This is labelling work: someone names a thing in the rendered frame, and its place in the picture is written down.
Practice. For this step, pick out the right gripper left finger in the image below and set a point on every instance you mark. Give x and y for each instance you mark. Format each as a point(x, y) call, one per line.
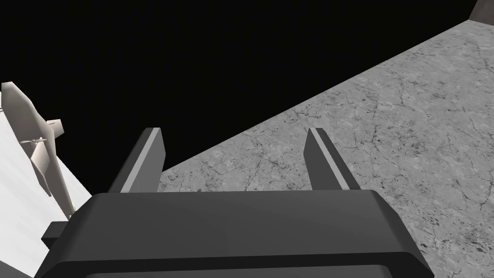
point(141, 170)

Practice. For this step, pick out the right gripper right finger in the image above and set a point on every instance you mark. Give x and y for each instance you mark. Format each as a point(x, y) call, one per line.
point(326, 172)

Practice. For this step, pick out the pale beige angular shape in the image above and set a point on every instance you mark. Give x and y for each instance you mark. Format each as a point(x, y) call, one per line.
point(29, 119)

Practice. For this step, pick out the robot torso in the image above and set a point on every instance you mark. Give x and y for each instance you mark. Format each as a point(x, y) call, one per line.
point(19, 208)

